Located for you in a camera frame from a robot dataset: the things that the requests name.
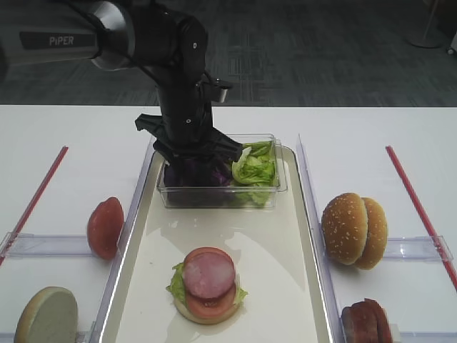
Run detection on sesame bun top front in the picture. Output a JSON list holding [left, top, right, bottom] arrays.
[[321, 193, 368, 265]]

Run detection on right red strip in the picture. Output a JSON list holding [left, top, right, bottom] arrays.
[[385, 146, 456, 288]]

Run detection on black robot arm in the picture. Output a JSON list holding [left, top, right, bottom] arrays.
[[1, 1, 242, 163]]

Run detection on tomato end piece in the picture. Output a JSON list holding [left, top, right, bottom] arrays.
[[86, 197, 124, 261]]

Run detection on stack of meat slices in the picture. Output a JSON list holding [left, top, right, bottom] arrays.
[[341, 298, 393, 343]]

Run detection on clear tomato holder rail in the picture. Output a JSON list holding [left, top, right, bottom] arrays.
[[1, 232, 93, 258]]

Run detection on clear plastic salad box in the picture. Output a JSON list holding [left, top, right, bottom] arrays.
[[156, 134, 287, 208]]

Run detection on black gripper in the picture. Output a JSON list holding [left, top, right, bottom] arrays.
[[135, 103, 243, 163]]

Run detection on upper tomato slice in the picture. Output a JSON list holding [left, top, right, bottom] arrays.
[[184, 247, 234, 267]]

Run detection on clear bun holder rail right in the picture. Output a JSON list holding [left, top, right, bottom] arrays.
[[383, 236, 453, 262]]

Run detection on clear divider rail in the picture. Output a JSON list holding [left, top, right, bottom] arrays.
[[296, 134, 346, 342], [87, 139, 160, 342]]

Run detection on bun half left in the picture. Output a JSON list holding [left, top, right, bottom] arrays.
[[14, 287, 79, 343]]

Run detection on clear meat holder rail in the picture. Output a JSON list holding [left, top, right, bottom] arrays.
[[391, 331, 424, 343]]

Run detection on left red strip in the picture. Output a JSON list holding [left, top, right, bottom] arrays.
[[0, 146, 69, 264]]

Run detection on clear bun holder rail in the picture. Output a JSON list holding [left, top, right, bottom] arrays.
[[383, 236, 453, 262], [75, 322, 96, 343]]

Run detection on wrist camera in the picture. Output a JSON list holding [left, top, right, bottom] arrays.
[[200, 79, 233, 103]]

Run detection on red strip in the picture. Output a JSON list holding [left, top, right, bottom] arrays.
[[385, 146, 456, 288], [0, 146, 69, 264]]

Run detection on lettuce leaf on bun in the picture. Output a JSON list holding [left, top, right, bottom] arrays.
[[166, 262, 248, 304]]

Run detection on white stand base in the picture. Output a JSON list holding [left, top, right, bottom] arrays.
[[406, 0, 441, 49]]

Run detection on clear bun holder rail left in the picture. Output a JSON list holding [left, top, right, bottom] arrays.
[[75, 322, 96, 343]]

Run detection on cream metal tray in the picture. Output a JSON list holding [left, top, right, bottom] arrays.
[[103, 147, 332, 342]]

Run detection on green lettuce in box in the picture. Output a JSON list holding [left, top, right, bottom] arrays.
[[231, 141, 276, 187]]

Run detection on lower tomato slice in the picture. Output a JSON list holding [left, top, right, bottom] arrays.
[[186, 283, 237, 319]]

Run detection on tomato slice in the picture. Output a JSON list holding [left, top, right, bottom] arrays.
[[184, 247, 234, 267], [186, 283, 237, 319]]

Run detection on bun top behind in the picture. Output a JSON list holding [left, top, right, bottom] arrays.
[[355, 197, 388, 270]]

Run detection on purple cabbage leaves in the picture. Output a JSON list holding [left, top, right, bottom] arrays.
[[164, 160, 231, 187]]

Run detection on left clear divider rail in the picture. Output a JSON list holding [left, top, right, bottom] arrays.
[[87, 139, 160, 342]]

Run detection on right clear divider rail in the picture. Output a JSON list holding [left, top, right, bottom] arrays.
[[296, 134, 346, 342]]

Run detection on pink ham slice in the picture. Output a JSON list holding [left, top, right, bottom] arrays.
[[182, 252, 236, 299]]

